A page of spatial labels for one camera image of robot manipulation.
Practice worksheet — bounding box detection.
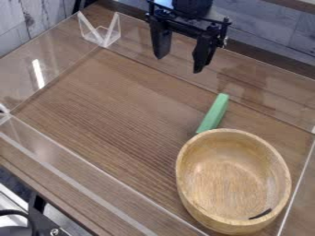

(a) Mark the clear acrylic enclosure wall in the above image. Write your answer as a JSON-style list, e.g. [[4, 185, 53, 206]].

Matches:
[[0, 4, 315, 236]]

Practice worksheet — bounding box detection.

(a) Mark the green stick block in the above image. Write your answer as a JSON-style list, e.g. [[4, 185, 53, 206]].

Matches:
[[196, 93, 228, 134]]

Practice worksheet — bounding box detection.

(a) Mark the black table leg frame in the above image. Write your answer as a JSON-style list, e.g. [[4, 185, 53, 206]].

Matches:
[[0, 192, 72, 236]]

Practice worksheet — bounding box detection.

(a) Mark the wooden bowl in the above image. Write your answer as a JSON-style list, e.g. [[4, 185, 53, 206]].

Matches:
[[174, 128, 291, 235]]

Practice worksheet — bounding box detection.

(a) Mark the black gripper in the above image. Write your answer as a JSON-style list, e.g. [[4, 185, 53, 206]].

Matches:
[[146, 0, 230, 74]]

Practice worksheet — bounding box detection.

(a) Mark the clear acrylic corner bracket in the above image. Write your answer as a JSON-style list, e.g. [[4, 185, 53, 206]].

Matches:
[[77, 11, 120, 48]]

